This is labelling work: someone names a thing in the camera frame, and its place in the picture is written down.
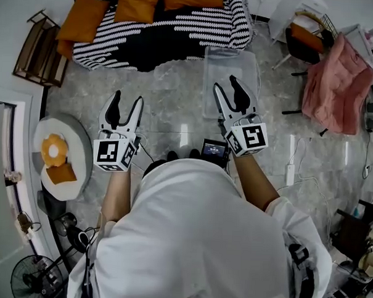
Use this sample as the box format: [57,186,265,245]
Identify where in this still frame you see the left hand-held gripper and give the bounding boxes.
[92,89,145,174]

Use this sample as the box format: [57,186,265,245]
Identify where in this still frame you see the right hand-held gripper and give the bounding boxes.
[210,73,273,159]

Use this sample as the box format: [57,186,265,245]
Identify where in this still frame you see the clear plastic storage bin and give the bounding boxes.
[201,45,263,122]

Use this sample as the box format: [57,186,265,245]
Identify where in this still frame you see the yellow flower pillow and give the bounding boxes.
[39,133,70,168]

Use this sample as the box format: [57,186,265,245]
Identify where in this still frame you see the person's left forearm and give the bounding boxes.
[100,165,134,225]

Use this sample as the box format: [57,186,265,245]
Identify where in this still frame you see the person's right forearm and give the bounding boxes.
[229,152,282,212]

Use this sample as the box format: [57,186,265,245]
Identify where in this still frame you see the small black screen device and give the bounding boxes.
[200,138,231,167]

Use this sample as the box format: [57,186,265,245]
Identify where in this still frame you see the white grey egg-shaped cushion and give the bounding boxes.
[30,112,97,204]

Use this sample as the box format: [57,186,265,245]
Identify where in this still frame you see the person's black trousers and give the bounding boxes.
[141,157,170,180]

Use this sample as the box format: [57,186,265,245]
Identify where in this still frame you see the black office chair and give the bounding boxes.
[281,67,333,138]

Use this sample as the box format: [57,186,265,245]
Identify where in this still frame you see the black chair with rattan back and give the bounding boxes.
[271,9,340,79]

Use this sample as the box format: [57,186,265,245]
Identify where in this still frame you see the black white striped sofa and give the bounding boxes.
[69,0,256,78]

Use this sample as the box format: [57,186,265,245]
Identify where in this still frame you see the white power strip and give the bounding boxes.
[284,163,297,187]

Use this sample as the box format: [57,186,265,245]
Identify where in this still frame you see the white table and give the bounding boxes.
[266,0,331,49]

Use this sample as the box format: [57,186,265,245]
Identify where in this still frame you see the brown wooden shelf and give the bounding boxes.
[12,7,72,89]

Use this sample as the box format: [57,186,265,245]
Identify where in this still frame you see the pink blanket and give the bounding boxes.
[300,31,373,138]

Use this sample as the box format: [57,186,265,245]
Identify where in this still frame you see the white door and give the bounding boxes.
[0,86,69,283]

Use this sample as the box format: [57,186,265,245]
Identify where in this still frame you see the person's white shirt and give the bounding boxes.
[67,153,338,298]

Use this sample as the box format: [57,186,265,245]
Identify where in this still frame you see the dark wooden stool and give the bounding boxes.
[329,197,373,264]

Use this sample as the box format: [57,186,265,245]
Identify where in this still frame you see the black standing fan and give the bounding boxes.
[9,223,90,298]

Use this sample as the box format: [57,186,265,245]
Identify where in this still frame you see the white cable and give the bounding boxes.
[274,135,338,245]

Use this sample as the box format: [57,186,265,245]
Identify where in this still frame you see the black shoulder strap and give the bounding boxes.
[285,242,318,298]

